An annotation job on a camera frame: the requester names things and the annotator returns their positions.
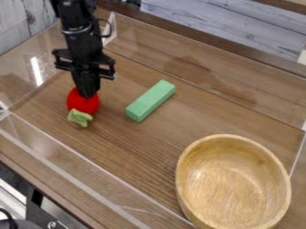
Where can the red plush strawberry toy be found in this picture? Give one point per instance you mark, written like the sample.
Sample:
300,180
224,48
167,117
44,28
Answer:
82,108

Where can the black table leg bracket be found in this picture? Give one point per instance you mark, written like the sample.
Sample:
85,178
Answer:
48,215

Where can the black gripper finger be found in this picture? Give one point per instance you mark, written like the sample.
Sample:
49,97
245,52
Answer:
94,84
80,81

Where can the clear acrylic tray walls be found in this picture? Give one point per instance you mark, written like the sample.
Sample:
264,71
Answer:
110,172

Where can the wooden bowl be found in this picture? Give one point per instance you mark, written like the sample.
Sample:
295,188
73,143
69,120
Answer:
232,184

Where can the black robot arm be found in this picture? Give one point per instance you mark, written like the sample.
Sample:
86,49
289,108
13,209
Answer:
77,15

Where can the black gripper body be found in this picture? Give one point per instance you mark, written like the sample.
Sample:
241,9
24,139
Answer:
84,58

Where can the green rectangular block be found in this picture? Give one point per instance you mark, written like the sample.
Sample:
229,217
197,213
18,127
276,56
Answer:
150,100

